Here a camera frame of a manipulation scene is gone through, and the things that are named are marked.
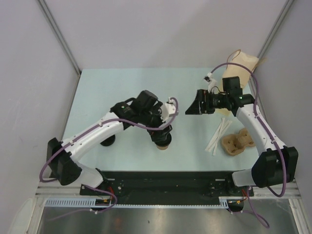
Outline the left aluminium frame post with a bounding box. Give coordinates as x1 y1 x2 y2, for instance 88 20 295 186
36 0 82 75

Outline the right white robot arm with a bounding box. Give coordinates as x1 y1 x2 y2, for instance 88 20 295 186
185 77 298 195

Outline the aluminium frame post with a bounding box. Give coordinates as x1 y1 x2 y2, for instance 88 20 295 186
36 0 82 75
257 0 297 59

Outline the white wrapped straw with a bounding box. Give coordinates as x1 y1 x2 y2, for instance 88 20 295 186
208 117 225 147
213 120 232 156
205 117 232 156

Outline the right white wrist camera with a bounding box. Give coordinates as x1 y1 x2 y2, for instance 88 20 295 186
204 73 217 92

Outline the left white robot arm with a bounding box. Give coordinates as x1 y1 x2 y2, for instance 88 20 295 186
45 90 178 195

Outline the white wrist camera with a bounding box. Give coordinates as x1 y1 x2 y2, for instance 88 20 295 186
160 97 178 123
204 73 217 92

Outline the right aluminium frame post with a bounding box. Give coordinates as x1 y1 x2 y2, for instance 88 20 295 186
257 0 297 59

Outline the stack of black lids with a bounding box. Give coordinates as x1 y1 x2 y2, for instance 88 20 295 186
100 135 116 147

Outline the brown pulp cup carrier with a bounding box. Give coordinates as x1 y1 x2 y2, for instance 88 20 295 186
221 128 255 156

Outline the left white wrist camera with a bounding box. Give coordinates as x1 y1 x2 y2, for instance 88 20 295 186
160 97 178 123

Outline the brown paper coffee cup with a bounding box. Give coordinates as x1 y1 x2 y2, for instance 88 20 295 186
156 145 169 150

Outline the brown paper takeout bag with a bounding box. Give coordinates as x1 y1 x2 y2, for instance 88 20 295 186
210 49 263 104

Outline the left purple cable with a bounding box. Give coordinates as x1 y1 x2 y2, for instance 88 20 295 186
39 97 180 183

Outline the white slotted cable duct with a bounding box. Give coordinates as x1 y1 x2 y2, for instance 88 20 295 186
45 197 115 208

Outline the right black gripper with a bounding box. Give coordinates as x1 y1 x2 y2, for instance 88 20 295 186
185 89 229 115

